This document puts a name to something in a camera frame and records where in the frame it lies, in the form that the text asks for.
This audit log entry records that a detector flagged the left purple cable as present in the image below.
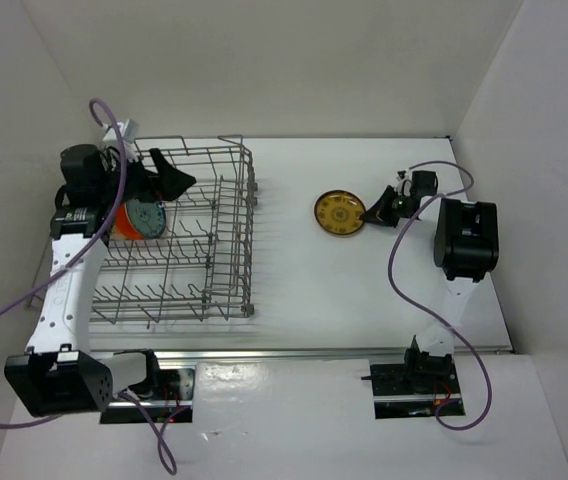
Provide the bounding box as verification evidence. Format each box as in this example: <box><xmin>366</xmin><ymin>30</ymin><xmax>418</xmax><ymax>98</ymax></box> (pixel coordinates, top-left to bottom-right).
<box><xmin>0</xmin><ymin>98</ymin><xmax>178</xmax><ymax>475</ymax></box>

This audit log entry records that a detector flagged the grey wire dish rack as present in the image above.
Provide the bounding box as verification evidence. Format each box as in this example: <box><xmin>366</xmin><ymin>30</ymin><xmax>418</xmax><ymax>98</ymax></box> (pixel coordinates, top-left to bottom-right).
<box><xmin>25</xmin><ymin>133</ymin><xmax>260</xmax><ymax>330</ymax></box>

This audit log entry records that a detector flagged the blue patterned plate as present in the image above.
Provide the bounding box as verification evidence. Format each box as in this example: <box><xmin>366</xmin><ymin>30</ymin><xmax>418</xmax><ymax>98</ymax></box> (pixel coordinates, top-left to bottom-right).
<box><xmin>124</xmin><ymin>199</ymin><xmax>167</xmax><ymax>239</ymax></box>

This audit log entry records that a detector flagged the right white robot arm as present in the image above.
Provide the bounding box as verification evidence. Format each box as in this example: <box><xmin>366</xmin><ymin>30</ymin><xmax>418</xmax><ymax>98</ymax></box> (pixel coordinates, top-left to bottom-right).
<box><xmin>359</xmin><ymin>166</ymin><xmax>499</xmax><ymax>393</ymax></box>

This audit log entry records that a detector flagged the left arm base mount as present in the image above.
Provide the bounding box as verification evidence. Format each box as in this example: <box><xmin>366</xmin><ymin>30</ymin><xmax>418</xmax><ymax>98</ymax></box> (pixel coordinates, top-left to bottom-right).
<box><xmin>99</xmin><ymin>366</ymin><xmax>196</xmax><ymax>425</ymax></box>

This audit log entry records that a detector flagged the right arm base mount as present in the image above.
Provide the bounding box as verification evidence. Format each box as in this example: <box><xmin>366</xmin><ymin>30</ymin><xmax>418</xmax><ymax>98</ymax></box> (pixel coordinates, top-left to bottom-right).
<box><xmin>361</xmin><ymin>364</ymin><xmax>465</xmax><ymax>420</ymax></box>

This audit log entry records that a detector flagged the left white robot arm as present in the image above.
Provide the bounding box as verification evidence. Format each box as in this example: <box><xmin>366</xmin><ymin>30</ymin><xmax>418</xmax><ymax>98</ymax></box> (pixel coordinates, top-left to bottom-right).
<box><xmin>4</xmin><ymin>144</ymin><xmax>196</xmax><ymax>418</ymax></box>

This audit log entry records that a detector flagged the orange plate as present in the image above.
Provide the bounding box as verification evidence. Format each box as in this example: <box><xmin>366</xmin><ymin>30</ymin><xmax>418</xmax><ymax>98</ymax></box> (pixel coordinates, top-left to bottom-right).
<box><xmin>114</xmin><ymin>200</ymin><xmax>145</xmax><ymax>240</ymax></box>

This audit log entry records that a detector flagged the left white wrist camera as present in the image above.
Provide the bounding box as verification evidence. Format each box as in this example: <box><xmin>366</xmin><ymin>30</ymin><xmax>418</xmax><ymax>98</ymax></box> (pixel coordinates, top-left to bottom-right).
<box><xmin>102</xmin><ymin>119</ymin><xmax>139</xmax><ymax>144</ymax></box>

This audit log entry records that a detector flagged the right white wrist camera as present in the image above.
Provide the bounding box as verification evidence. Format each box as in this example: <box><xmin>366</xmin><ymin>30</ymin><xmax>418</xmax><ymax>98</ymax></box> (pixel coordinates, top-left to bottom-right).
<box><xmin>394</xmin><ymin>170</ymin><xmax>412</xmax><ymax>197</ymax></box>

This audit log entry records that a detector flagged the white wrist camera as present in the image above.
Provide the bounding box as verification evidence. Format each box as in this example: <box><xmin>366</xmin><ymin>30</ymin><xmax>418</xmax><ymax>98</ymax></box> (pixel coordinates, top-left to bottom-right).
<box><xmin>394</xmin><ymin>170</ymin><xmax>412</xmax><ymax>197</ymax></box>
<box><xmin>102</xmin><ymin>119</ymin><xmax>139</xmax><ymax>144</ymax></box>

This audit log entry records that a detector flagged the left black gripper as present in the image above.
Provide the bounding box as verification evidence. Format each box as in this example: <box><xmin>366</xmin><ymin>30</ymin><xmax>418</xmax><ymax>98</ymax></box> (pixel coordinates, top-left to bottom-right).
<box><xmin>99</xmin><ymin>148</ymin><xmax>197</xmax><ymax>209</ymax></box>

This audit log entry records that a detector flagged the yellow patterned plate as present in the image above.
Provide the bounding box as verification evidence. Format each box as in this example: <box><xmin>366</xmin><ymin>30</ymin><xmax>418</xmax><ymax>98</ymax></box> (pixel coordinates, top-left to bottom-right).
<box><xmin>313</xmin><ymin>190</ymin><xmax>366</xmax><ymax>237</ymax></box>

